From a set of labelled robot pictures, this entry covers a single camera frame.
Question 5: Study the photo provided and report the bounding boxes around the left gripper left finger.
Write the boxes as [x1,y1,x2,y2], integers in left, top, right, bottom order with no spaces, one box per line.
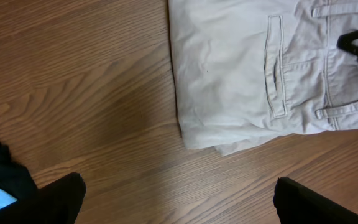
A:
[0,172,86,224]

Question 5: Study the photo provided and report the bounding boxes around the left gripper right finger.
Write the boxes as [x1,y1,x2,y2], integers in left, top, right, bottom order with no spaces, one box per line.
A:
[273,177,358,224]

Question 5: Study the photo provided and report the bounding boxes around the beige khaki shorts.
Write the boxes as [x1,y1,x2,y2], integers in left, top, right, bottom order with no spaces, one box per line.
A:
[168,0,358,155]

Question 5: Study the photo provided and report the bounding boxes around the black garment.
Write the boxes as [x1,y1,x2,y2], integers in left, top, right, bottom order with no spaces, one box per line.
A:
[0,141,38,200]

